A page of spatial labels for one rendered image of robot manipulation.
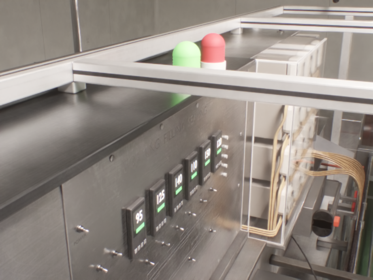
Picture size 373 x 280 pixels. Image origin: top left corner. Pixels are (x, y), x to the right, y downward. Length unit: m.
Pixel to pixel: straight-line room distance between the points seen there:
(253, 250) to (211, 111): 0.54
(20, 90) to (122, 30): 5.12
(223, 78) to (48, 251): 0.37
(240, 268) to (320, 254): 0.75
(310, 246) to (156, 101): 1.39
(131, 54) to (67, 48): 3.95
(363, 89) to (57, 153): 0.43
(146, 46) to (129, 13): 4.91
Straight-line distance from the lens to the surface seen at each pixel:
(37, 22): 4.65
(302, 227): 1.76
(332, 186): 2.05
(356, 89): 0.70
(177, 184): 0.88
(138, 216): 0.76
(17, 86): 0.78
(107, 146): 0.62
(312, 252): 2.04
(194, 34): 1.39
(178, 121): 0.87
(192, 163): 0.94
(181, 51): 0.92
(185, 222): 0.99
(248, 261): 1.37
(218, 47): 1.06
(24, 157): 0.60
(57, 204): 0.59
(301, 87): 0.71
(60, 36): 4.90
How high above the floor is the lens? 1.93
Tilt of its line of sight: 20 degrees down
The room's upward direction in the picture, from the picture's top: straight up
